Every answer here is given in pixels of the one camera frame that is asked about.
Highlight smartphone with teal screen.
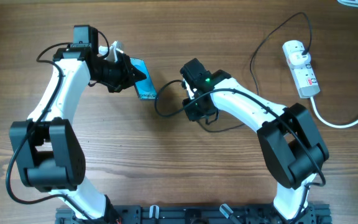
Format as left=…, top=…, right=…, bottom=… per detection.
left=131, top=58, right=157, bottom=100

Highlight black USB charging cable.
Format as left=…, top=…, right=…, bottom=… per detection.
left=197, top=12, right=313, bottom=134

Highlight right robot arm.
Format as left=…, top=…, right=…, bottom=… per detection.
left=180, top=58, right=329, bottom=223

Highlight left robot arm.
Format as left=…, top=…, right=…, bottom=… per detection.
left=9, top=25, right=147, bottom=223

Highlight white USB charger plug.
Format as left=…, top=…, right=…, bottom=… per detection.
left=287, top=52, right=311, bottom=68

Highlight white power strip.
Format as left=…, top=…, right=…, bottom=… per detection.
left=282, top=40, right=320, bottom=98

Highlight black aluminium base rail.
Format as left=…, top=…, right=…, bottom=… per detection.
left=55, top=203, right=333, bottom=224

